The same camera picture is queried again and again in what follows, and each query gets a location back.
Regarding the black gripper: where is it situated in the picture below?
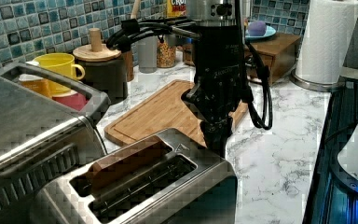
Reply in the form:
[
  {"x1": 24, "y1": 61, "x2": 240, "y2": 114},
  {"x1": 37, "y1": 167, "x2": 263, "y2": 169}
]
[{"x1": 181, "y1": 69, "x2": 247, "y2": 158}]

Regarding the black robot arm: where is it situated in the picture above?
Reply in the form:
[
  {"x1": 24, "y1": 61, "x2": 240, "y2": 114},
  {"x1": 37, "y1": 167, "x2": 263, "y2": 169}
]
[{"x1": 182, "y1": 0, "x2": 253, "y2": 157}]

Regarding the silver two-slot toaster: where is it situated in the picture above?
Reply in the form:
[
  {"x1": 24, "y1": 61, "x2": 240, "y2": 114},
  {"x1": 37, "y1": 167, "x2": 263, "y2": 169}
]
[{"x1": 30, "y1": 129, "x2": 238, "y2": 224}]

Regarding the stainless toaster oven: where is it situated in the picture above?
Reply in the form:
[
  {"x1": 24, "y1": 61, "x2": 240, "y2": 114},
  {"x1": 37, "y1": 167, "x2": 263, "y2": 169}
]
[{"x1": 0, "y1": 63, "x2": 110, "y2": 224}]

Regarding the bamboo cutting board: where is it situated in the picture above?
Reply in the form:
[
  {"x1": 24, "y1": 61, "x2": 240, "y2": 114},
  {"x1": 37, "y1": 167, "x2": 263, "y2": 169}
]
[{"x1": 103, "y1": 79, "x2": 250, "y2": 147}]

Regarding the slice of toast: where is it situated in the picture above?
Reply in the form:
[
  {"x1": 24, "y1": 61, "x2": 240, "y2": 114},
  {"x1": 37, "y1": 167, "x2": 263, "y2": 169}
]
[{"x1": 86, "y1": 137, "x2": 171, "y2": 192}]

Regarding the clear container of croutons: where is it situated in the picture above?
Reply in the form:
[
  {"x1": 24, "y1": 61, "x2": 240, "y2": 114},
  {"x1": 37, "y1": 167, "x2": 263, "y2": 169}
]
[{"x1": 157, "y1": 35, "x2": 176, "y2": 68}]

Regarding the wooden drawer box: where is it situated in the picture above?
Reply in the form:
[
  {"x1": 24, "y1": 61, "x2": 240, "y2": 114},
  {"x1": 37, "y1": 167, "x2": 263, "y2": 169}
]
[{"x1": 184, "y1": 33, "x2": 300, "y2": 85}]

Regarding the frosted plastic cup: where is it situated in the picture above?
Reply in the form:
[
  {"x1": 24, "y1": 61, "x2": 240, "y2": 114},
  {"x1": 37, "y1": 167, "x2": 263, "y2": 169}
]
[{"x1": 137, "y1": 36, "x2": 157, "y2": 74}]

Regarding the metal paper towel holder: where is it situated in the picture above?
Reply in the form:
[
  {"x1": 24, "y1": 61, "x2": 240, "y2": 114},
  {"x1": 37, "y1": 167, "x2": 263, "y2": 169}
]
[{"x1": 289, "y1": 70, "x2": 345, "y2": 92}]

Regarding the purple plush fruit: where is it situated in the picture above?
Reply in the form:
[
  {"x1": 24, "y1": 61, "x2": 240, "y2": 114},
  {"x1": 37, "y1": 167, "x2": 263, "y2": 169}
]
[{"x1": 248, "y1": 21, "x2": 267, "y2": 36}]

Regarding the light blue plate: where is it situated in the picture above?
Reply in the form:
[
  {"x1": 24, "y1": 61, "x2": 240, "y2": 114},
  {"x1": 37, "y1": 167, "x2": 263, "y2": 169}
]
[{"x1": 245, "y1": 25, "x2": 276, "y2": 40}]

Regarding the yellow cardboard box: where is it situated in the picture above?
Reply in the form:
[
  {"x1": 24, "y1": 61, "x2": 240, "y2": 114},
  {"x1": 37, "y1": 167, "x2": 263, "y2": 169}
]
[{"x1": 167, "y1": 0, "x2": 186, "y2": 18}]

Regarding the dark canister with wooden lid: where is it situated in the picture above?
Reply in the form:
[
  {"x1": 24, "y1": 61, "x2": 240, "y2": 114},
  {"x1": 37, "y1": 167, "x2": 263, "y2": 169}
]
[{"x1": 73, "y1": 28, "x2": 128, "y2": 105}]

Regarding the red cup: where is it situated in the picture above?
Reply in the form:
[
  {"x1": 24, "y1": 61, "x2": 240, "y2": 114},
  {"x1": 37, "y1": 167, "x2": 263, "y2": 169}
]
[{"x1": 52, "y1": 91, "x2": 88, "y2": 111}]

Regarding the wooden pestle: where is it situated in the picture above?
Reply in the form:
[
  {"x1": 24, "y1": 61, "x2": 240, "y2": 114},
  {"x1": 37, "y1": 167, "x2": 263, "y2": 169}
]
[{"x1": 131, "y1": 0, "x2": 142, "y2": 19}]

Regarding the paper towel roll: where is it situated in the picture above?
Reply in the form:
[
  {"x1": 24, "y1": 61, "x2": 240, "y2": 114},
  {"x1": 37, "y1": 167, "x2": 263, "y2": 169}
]
[{"x1": 296, "y1": 0, "x2": 358, "y2": 84}]

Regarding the yellow mug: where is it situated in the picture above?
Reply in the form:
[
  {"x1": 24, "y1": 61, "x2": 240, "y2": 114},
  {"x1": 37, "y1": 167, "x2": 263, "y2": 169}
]
[{"x1": 34, "y1": 53, "x2": 86, "y2": 80}]

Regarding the white bottle with orange label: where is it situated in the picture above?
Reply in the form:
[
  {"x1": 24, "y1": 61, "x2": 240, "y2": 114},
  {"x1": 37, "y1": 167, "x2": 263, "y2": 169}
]
[{"x1": 19, "y1": 74, "x2": 52, "y2": 98}]

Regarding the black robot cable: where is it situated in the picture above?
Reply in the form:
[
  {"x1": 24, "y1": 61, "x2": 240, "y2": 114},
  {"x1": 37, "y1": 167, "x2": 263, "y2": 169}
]
[{"x1": 105, "y1": 0, "x2": 274, "y2": 131}]

